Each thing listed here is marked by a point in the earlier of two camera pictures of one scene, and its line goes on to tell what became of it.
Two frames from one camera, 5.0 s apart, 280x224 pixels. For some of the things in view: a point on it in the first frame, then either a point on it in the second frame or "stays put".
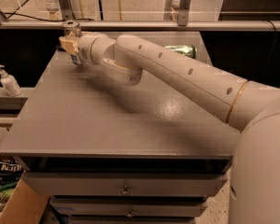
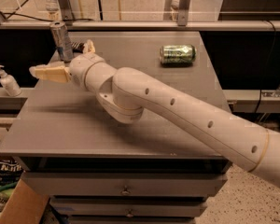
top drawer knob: (125, 191) stays put
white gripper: (84, 47) -> (78, 67)
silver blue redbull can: (72, 28) -> (62, 37)
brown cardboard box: (25, 205) stays put
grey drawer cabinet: (105, 152) stays put
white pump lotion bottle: (8, 82) stays put
